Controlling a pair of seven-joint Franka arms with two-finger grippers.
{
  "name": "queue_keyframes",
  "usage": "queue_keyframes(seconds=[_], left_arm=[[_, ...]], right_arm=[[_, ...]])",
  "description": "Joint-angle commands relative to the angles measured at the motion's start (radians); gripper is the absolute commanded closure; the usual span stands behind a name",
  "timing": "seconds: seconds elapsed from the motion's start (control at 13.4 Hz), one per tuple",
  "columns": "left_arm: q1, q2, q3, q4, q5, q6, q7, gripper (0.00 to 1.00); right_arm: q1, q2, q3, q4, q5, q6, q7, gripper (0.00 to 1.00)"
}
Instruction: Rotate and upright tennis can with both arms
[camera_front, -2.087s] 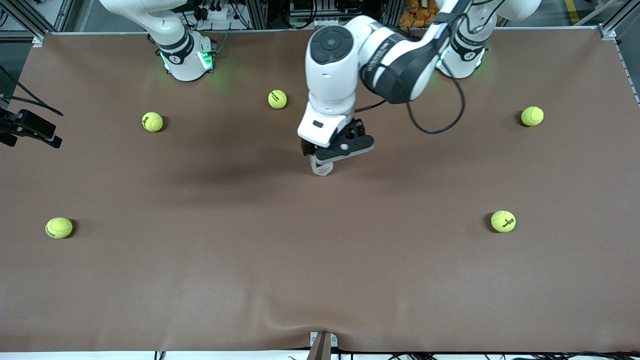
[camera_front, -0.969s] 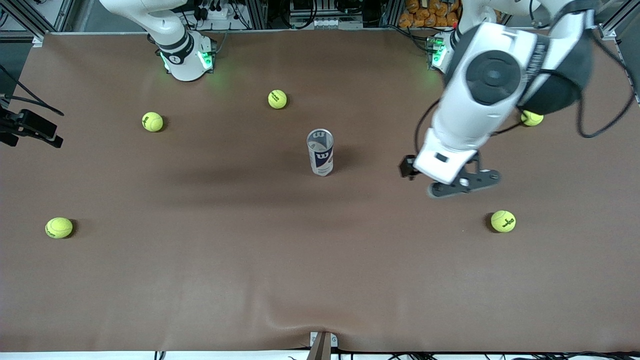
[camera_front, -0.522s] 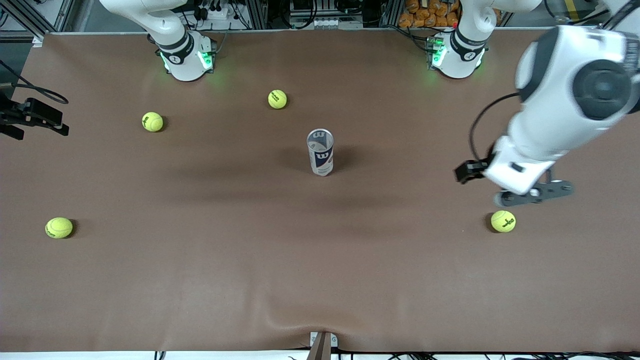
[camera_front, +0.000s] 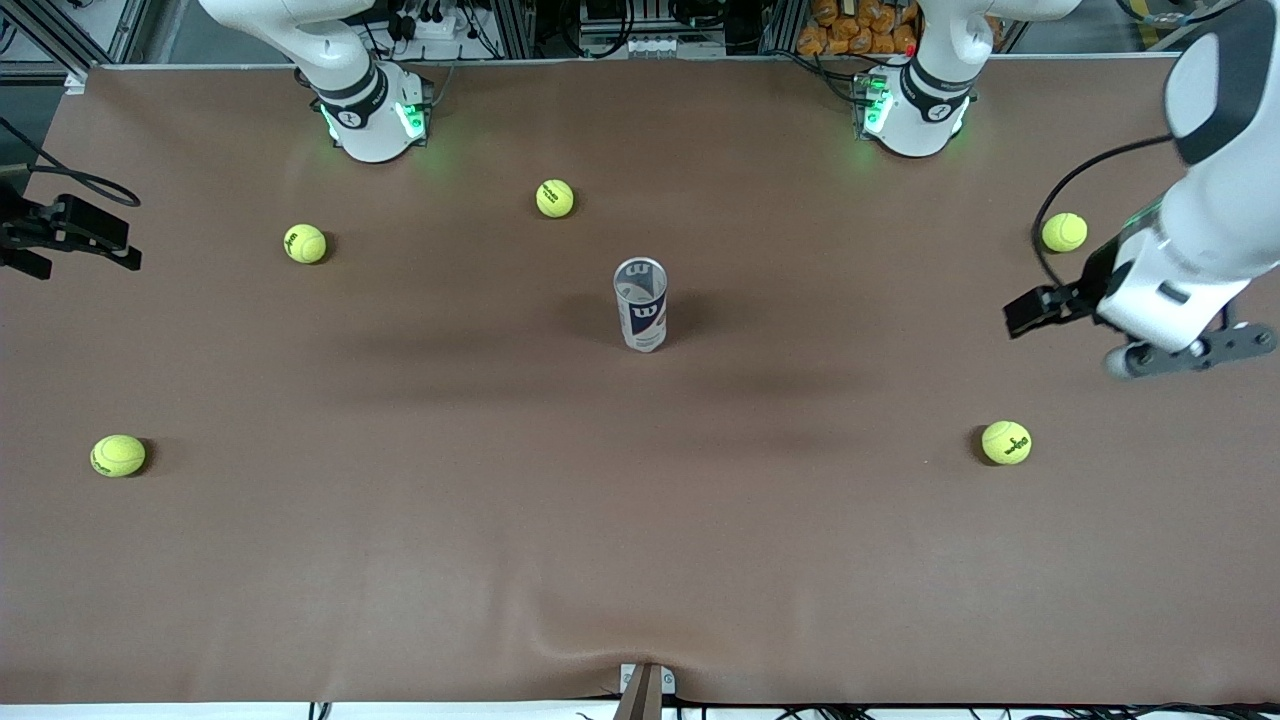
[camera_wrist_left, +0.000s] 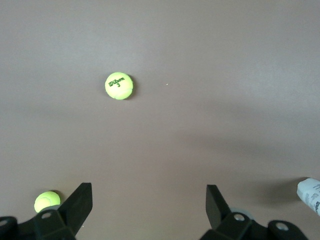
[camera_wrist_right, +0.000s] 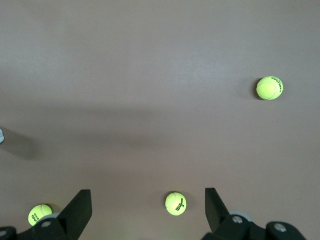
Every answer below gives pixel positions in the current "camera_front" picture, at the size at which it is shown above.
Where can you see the aluminium frame post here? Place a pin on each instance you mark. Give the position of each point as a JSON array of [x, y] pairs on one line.
[[515, 25], [780, 25]]

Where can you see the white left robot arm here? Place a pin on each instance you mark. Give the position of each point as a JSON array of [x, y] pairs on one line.
[[1235, 200]]

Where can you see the brown table mat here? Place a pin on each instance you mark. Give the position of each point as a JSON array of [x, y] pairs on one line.
[[640, 500]]

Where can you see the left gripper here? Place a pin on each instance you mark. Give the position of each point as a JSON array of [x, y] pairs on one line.
[[1096, 281]]

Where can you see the white terminal block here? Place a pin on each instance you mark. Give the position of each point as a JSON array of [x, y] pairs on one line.
[[675, 45]]

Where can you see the white power strip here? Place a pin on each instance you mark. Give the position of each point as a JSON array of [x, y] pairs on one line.
[[440, 25]]

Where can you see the white blue tennis ball can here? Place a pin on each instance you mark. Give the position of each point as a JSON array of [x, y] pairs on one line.
[[642, 320]]

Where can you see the grey corner bracket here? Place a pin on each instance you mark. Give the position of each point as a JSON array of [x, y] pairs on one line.
[[76, 82]]

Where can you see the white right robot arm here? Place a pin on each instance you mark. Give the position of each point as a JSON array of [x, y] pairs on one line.
[[370, 125]]

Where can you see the grey table edge bracket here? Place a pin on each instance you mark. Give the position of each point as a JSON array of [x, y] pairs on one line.
[[645, 695]]

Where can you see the yellow Wilson 3 tennis ball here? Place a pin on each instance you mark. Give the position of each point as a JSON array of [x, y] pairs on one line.
[[1006, 442]]

